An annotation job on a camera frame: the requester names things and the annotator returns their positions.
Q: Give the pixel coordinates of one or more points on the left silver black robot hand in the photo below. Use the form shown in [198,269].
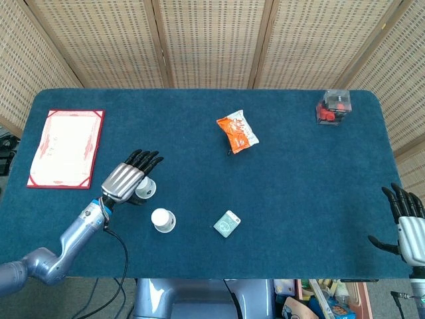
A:
[121,179]

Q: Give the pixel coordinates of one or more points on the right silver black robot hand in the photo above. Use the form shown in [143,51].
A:
[411,232]

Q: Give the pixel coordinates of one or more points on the white floral paper cup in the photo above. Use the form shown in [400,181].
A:
[147,189]
[162,219]

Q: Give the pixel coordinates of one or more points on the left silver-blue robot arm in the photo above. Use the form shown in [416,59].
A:
[73,239]

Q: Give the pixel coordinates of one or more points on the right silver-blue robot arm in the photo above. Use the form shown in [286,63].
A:
[419,292]

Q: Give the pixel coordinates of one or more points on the red bordered certificate folder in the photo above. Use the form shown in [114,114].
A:
[64,149]

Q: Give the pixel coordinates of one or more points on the green white tissue pack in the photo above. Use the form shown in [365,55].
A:
[226,224]

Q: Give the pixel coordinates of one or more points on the pink bin of clutter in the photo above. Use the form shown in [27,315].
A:
[318,302]

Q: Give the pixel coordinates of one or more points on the dark equipment on floor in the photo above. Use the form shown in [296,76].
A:
[6,156]

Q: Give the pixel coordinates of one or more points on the orange white snack bag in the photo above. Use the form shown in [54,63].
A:
[237,131]

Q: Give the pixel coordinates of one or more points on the silver-blue robot torso base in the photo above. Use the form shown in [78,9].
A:
[199,299]

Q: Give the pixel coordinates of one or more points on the blue fuzzy tablecloth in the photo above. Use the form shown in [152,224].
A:
[265,199]

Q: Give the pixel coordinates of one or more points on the red black toy vehicle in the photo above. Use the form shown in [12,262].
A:
[327,113]

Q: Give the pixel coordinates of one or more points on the clear plastic display box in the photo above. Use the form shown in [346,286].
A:
[343,96]

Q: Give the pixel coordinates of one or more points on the woven rattan folding screen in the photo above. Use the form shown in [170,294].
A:
[212,40]

